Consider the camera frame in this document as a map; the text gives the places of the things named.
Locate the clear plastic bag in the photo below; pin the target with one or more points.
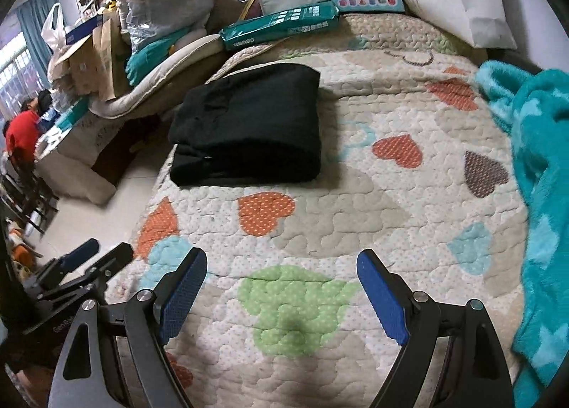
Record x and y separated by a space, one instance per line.
164 8

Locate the cardboard box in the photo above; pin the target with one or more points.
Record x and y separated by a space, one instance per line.
98 61

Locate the teal cloth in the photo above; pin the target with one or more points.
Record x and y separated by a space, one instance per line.
151 56

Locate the teal box with coloured shapes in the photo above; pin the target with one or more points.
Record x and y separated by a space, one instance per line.
369 2

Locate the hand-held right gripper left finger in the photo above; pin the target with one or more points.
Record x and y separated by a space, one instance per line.
180 297

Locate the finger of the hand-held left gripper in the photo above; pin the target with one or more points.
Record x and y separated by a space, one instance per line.
111 259
80 252

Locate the beige folded mattress pad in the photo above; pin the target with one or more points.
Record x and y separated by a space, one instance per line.
155 88

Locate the blue flat box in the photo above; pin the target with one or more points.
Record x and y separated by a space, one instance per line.
84 30

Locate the white plastic carrier bag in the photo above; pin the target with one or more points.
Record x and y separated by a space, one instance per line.
55 34

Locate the blue curtain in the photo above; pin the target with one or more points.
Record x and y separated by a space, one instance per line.
38 30

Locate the dark wooden chair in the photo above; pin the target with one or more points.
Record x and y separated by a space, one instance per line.
26 194

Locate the teal star print blanket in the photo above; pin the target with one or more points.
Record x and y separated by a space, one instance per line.
542 194

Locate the black pants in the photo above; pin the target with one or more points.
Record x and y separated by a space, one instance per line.
249 128

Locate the heart print quilted bedspread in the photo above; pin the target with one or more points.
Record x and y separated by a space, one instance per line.
355 194

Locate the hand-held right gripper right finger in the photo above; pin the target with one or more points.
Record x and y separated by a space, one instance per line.
384 301

